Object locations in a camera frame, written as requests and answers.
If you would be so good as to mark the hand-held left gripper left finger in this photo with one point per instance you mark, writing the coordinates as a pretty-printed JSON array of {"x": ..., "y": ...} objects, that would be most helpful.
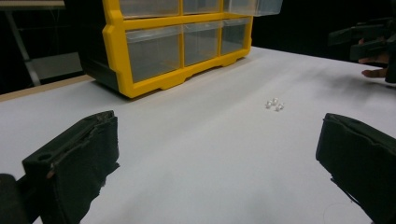
[{"x": 74, "y": 155}]

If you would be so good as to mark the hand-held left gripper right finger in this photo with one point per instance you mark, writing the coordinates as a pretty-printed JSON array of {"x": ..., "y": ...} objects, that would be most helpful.
[{"x": 361, "y": 155}]

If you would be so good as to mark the small clear plastic piece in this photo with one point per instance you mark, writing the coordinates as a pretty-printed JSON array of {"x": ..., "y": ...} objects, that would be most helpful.
[
  {"x": 279, "y": 107},
  {"x": 268, "y": 104},
  {"x": 275, "y": 101}
]

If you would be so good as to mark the clear plastic drawer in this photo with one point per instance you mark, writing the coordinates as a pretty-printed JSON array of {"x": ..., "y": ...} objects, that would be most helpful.
[{"x": 258, "y": 7}]

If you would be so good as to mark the yellow black drawer organizer cabinet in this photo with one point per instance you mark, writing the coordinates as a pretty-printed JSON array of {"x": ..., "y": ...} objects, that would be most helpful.
[{"x": 116, "y": 43}]

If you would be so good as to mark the set of clear organizer drawers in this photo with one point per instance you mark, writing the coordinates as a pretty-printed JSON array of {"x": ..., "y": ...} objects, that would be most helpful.
[{"x": 155, "y": 53}]

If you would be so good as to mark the grey metal frame table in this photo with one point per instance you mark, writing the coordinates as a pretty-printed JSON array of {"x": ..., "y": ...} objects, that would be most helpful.
[{"x": 53, "y": 67}]

